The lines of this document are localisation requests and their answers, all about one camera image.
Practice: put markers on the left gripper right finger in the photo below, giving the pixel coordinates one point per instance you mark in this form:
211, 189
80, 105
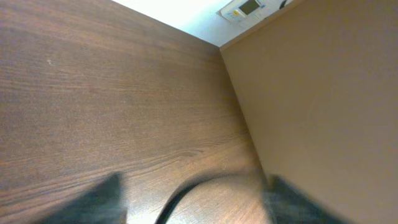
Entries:
286, 204

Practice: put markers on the white wall thermostat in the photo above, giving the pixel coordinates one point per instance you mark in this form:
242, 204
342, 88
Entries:
239, 10

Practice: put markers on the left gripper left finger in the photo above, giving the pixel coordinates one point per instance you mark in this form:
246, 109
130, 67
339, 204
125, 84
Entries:
101, 204

